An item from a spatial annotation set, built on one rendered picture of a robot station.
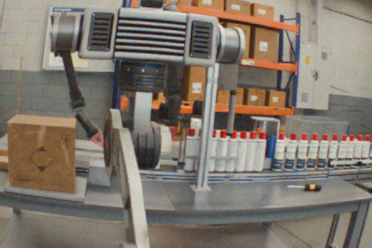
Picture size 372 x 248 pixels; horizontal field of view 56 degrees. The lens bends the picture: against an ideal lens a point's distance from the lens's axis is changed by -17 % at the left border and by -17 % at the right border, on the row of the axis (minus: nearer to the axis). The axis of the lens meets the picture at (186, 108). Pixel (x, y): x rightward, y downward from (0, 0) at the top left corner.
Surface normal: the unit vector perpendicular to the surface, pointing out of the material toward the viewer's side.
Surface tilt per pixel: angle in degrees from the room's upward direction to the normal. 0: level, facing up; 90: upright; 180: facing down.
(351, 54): 90
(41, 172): 90
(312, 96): 90
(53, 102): 90
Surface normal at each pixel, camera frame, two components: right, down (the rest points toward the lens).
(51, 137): 0.25, 0.11
